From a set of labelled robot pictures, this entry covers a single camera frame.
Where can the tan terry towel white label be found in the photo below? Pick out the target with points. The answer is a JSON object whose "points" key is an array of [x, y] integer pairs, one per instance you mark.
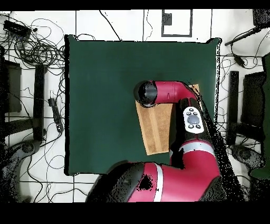
{"points": [[155, 129]]}

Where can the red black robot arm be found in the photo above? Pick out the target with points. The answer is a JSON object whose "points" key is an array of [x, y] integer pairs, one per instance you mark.
{"points": [[179, 169]]}

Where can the dark flat panel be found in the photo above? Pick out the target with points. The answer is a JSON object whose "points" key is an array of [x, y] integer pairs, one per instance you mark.
{"points": [[12, 88], [253, 99]]}

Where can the dark green table cloth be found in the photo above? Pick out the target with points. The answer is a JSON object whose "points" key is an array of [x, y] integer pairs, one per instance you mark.
{"points": [[101, 105]]}

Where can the slim black power strip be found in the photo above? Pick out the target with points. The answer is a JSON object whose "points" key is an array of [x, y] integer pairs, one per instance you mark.
{"points": [[56, 115]]}

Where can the black metal stand foot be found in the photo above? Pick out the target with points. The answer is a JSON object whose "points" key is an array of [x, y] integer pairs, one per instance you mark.
{"points": [[39, 101], [233, 105]]}

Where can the black power adapter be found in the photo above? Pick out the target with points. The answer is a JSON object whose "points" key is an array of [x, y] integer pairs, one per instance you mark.
{"points": [[239, 60]]}

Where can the black rod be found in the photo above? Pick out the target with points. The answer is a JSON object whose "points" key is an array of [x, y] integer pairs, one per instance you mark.
{"points": [[242, 36]]}

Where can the green fabric sheet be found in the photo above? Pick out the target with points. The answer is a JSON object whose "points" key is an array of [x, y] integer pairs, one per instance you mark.
{"points": [[266, 105]]}

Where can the black electronics box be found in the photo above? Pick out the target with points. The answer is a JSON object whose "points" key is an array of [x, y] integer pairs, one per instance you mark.
{"points": [[16, 28]]}

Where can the black speckled box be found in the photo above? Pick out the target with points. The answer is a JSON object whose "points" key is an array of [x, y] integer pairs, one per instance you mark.
{"points": [[261, 18]]}

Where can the dark square frame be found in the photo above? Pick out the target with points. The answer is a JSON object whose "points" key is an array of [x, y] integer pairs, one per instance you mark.
{"points": [[177, 35]]}

